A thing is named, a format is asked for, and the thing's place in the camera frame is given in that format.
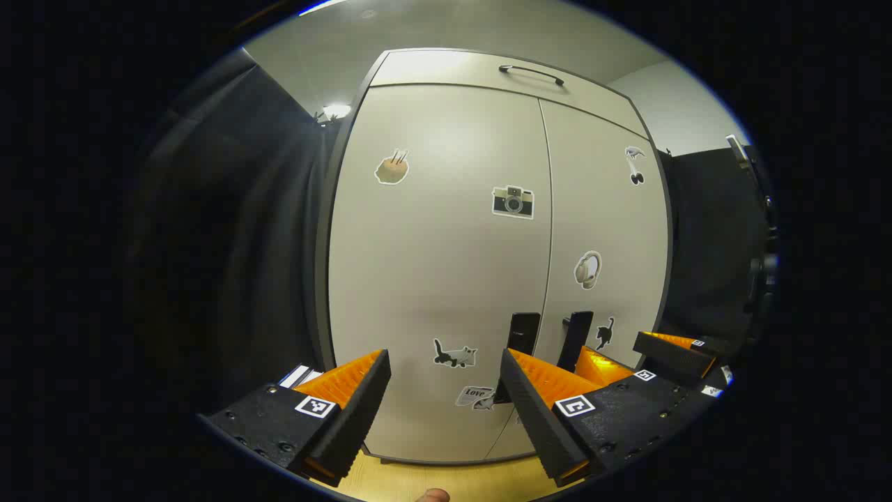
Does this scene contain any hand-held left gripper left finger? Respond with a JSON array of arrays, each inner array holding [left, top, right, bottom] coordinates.
[[199, 349, 392, 489]]

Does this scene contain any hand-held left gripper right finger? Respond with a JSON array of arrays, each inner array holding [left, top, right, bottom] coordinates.
[[500, 347, 713, 487]]

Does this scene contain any black door handle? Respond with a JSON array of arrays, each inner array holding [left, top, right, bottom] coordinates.
[[557, 312, 594, 374], [493, 312, 541, 405]]

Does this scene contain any white double-door shoe cabinet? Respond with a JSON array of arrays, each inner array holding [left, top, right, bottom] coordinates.
[[315, 47, 673, 466]]

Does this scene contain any white cabinet door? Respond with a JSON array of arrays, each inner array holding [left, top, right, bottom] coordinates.
[[328, 84, 553, 464], [486, 98, 671, 461]]

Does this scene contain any white cabinet drawer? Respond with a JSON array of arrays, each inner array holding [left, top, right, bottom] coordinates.
[[369, 49, 649, 138]]

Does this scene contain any black backdrop cloth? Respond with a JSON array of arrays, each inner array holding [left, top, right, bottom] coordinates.
[[659, 146, 767, 349], [122, 49, 342, 419]]

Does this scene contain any black drawer handle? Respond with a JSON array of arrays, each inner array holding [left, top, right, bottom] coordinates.
[[498, 65, 565, 87]]

